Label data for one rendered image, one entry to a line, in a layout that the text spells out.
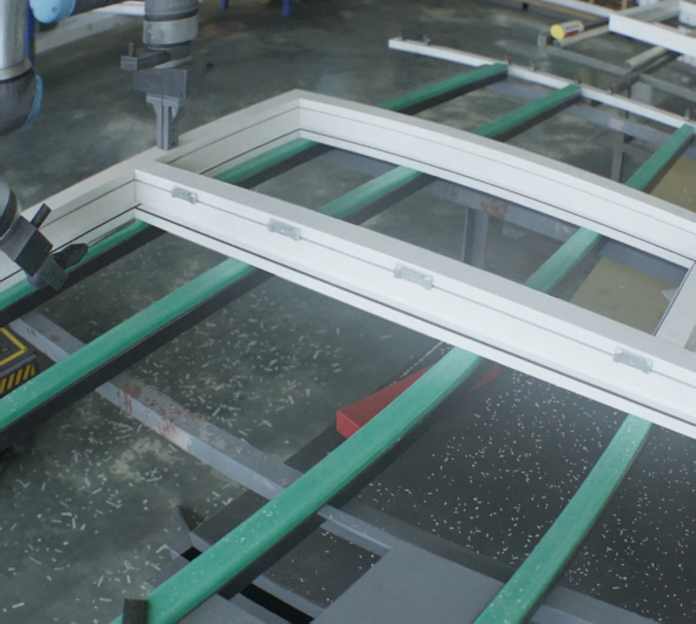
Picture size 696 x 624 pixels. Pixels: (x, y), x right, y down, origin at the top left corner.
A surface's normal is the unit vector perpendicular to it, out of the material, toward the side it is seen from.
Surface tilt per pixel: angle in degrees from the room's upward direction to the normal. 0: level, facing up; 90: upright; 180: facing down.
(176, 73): 90
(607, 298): 0
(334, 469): 0
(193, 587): 0
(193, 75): 90
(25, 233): 38
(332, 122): 90
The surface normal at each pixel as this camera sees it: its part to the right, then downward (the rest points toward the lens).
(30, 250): 0.80, 0.47
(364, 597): 0.04, -0.86
